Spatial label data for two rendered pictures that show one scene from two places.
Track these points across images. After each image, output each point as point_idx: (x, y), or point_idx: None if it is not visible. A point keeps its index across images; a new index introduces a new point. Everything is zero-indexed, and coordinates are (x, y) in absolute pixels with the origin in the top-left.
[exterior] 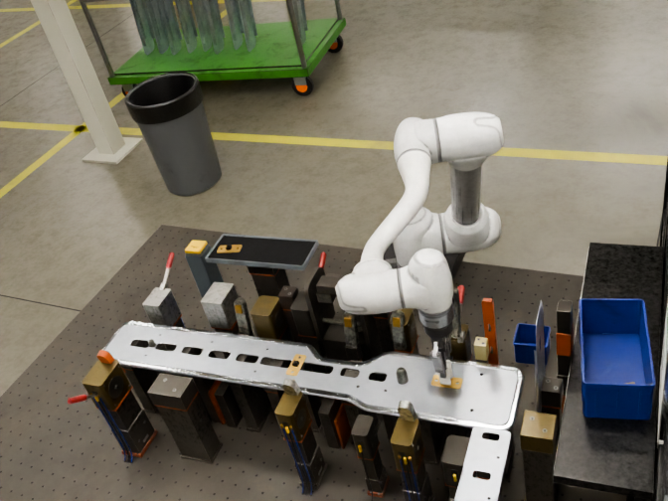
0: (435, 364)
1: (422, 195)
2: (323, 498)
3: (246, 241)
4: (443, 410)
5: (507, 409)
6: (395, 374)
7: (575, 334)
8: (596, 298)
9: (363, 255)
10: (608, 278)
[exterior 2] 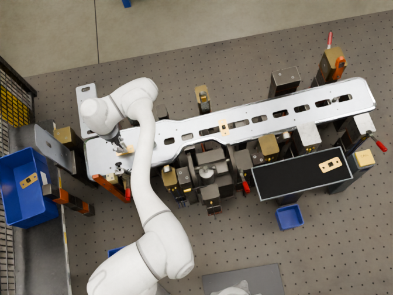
0: None
1: (130, 181)
2: (193, 115)
3: (324, 178)
4: (121, 136)
5: (88, 151)
6: (159, 147)
7: (62, 215)
8: (34, 215)
9: (148, 110)
10: (50, 277)
